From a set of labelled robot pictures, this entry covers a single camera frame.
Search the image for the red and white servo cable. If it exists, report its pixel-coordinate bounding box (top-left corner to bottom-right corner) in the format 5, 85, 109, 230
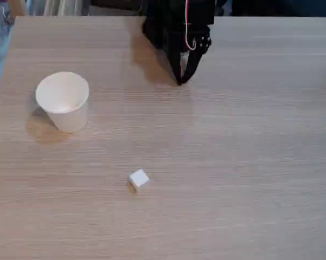
184, 0, 197, 51

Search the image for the person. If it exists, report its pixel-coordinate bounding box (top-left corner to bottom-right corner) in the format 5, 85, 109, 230
0, 0, 28, 64

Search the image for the small white block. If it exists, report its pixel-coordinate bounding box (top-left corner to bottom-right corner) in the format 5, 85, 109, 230
128, 168, 150, 193

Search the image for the white paper cup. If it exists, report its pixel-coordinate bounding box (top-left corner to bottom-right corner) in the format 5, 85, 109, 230
35, 71, 90, 134

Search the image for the pale striped curtain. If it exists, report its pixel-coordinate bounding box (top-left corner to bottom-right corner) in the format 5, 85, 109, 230
29, 0, 91, 16

